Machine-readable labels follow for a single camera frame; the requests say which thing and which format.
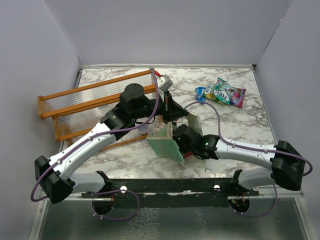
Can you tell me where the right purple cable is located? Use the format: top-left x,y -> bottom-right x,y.
184,101 -> 314,177

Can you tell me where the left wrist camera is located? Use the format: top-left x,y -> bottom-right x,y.
157,74 -> 173,93

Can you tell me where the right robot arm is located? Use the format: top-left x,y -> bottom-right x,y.
173,124 -> 305,196

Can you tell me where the blue snack packet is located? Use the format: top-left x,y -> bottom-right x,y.
195,87 -> 206,103

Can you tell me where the green paper bag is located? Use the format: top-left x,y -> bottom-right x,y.
146,112 -> 204,165

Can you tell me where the purple snack bag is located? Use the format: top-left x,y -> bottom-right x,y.
229,88 -> 247,108

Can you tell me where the small clear plastic cup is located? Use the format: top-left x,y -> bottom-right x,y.
138,125 -> 149,136

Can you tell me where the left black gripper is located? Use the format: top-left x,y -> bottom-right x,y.
132,89 -> 189,124

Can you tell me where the orange wooden rack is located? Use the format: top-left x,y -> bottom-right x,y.
37,70 -> 157,146

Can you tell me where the yellow green snack bag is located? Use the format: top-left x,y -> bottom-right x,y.
201,83 -> 219,102

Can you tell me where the purple cable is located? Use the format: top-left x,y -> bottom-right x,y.
30,67 -> 161,202
184,101 -> 314,177

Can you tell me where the red blue snack bag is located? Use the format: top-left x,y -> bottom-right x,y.
213,77 -> 236,105

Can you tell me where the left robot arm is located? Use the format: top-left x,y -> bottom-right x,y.
34,83 -> 189,204

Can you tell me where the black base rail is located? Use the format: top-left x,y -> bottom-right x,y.
81,177 -> 259,209

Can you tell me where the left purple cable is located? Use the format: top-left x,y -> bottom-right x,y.
30,67 -> 161,202

